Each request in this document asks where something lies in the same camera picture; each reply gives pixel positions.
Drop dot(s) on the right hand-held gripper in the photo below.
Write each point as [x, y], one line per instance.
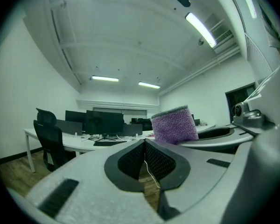
[266, 101]

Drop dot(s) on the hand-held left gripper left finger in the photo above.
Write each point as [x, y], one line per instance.
[88, 171]

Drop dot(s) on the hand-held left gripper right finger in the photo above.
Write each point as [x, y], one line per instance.
[200, 171]

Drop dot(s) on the black keyboard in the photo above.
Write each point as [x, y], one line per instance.
[107, 143]

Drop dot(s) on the purple cloth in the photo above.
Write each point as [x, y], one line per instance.
[175, 125]

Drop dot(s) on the thin black monitor stand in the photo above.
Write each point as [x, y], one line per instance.
[106, 137]

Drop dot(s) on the dark glass door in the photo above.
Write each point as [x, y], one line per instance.
[238, 97]

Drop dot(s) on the large curved black monitor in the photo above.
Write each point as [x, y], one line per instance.
[102, 122]

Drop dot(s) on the black mesh swivel chair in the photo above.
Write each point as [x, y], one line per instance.
[49, 139]

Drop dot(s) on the flat black monitor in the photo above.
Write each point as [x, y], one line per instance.
[74, 116]

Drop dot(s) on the group of black office chairs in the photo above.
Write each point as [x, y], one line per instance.
[142, 123]

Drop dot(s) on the white ceiling pipe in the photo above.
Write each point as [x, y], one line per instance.
[200, 70]

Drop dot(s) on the long ceiling light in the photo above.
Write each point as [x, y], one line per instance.
[249, 1]
[200, 29]
[105, 78]
[149, 85]

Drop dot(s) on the white ceiling air vent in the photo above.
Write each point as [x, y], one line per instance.
[226, 41]

